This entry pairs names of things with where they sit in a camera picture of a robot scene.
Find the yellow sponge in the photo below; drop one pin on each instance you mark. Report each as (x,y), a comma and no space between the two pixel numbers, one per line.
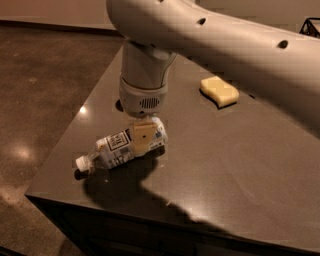
(221,92)

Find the black wire rack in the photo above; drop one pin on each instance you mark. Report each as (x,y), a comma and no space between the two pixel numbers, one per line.
(311,27)

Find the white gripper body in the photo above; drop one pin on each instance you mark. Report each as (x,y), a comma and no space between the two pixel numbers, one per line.
(141,99)

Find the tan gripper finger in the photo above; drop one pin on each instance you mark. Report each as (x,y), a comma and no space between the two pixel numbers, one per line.
(143,133)

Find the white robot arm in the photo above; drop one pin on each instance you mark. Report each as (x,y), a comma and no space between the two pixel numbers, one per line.
(277,65)

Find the clear plastic water bottle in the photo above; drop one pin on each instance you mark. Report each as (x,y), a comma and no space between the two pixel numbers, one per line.
(115,150)

